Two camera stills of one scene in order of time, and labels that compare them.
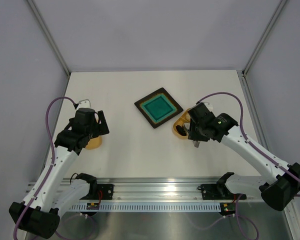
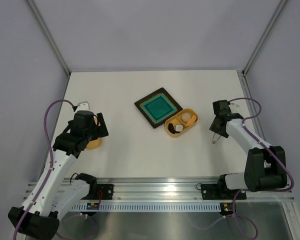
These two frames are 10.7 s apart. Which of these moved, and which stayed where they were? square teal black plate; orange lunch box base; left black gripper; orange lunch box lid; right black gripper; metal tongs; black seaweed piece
Moved: right black gripper; orange lunch box base; black seaweed piece; metal tongs
Stayed: orange lunch box lid; square teal black plate; left black gripper
